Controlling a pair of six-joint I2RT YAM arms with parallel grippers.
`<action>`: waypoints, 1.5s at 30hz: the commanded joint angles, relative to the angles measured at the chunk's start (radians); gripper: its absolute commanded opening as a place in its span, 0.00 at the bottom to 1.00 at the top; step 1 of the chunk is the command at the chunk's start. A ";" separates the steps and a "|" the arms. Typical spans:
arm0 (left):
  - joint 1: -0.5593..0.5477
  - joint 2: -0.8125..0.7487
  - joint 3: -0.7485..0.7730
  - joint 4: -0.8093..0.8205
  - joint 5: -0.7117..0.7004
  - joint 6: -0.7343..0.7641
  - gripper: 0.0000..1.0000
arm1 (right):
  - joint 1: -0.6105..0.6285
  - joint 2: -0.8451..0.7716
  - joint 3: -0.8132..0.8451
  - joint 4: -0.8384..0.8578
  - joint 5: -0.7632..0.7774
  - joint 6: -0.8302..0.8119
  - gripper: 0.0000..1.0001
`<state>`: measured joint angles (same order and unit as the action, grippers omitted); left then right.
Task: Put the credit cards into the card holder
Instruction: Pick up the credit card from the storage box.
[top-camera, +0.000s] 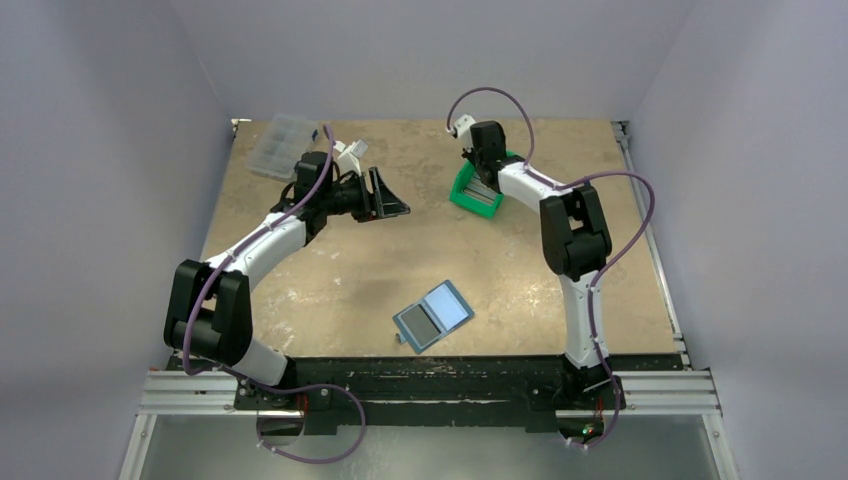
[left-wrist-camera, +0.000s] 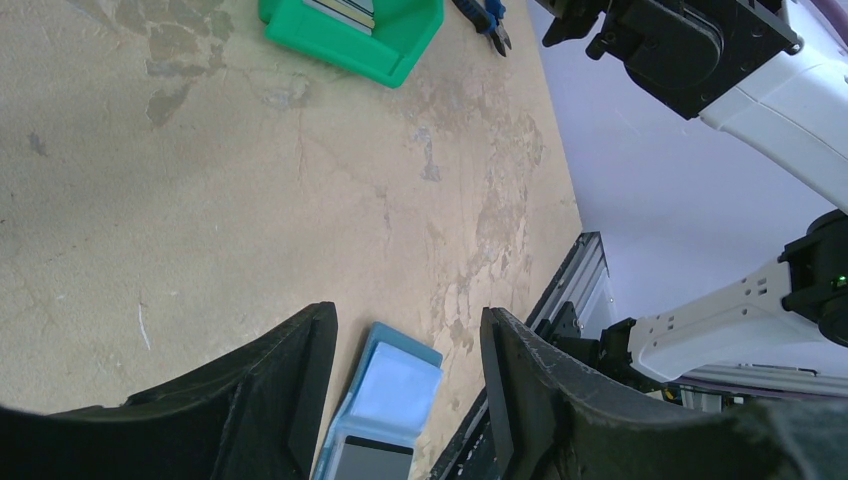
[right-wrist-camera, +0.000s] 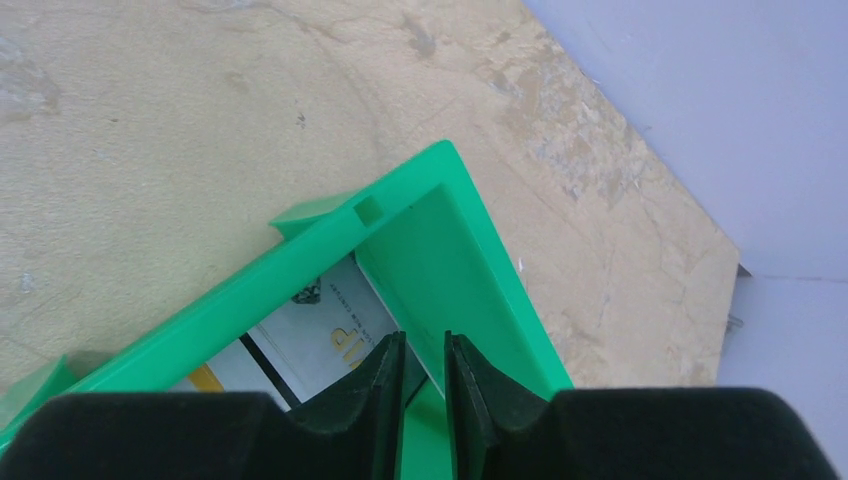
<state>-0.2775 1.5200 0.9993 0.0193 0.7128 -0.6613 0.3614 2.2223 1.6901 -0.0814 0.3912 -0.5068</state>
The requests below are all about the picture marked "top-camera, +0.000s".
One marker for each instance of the clear plastic organizer box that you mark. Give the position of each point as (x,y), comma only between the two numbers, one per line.
(280,147)

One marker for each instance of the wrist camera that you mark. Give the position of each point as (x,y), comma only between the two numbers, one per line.
(462,124)
(348,156)

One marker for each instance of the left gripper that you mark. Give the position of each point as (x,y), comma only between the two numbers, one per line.
(385,203)

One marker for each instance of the blue card holder wallet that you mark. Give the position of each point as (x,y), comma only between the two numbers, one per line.
(435,315)

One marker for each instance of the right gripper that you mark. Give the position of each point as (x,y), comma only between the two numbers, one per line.
(480,165)

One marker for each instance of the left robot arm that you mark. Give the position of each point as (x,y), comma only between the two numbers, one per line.
(210,311)

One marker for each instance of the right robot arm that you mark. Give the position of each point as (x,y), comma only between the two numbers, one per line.
(575,242)

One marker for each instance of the stack of credit cards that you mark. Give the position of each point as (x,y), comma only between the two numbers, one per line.
(480,193)

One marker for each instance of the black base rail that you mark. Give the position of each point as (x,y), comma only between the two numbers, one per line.
(305,379)

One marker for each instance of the green plastic bin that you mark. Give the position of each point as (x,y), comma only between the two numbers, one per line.
(468,174)

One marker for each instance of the aluminium frame rail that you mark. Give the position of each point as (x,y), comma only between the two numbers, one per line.
(653,384)

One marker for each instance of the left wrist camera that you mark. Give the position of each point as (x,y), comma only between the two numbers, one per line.
(348,156)

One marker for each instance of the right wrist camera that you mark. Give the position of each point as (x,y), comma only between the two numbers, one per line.
(462,124)

